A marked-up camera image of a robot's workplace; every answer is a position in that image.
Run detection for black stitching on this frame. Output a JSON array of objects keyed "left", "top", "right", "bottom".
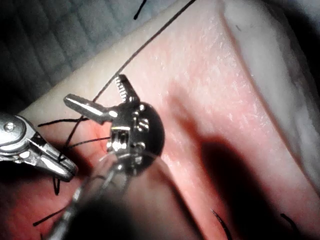
[{"left": 37, "top": 117, "right": 111, "bottom": 150}]

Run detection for dark mat with grid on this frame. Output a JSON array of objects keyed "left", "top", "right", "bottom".
[{"left": 0, "top": 0, "right": 187, "bottom": 115}]

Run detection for left arm needle driver jaw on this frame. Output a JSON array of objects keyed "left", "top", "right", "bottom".
[
  {"left": 63, "top": 93, "right": 119, "bottom": 125},
  {"left": 114, "top": 73, "right": 141, "bottom": 104}
]

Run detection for left arm needle driver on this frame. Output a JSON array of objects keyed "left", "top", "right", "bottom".
[{"left": 106, "top": 101, "right": 166, "bottom": 176}]

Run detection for curved steel needle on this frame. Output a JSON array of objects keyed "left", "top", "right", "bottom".
[{"left": 210, "top": 208, "right": 234, "bottom": 240}]

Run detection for tissue pad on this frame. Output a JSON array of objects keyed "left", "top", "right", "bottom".
[{"left": 0, "top": 0, "right": 320, "bottom": 240}]

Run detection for right arm needle driver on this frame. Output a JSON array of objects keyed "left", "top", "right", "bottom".
[{"left": 0, "top": 112, "right": 36, "bottom": 166}]

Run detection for short black thread piece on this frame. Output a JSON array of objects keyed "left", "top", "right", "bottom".
[
  {"left": 133, "top": 0, "right": 149, "bottom": 21},
  {"left": 32, "top": 206, "right": 73, "bottom": 228}
]

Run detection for right arm needle driver jaw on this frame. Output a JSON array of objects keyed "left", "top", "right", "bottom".
[
  {"left": 24, "top": 145, "right": 74, "bottom": 182},
  {"left": 30, "top": 131, "right": 79, "bottom": 176}
]

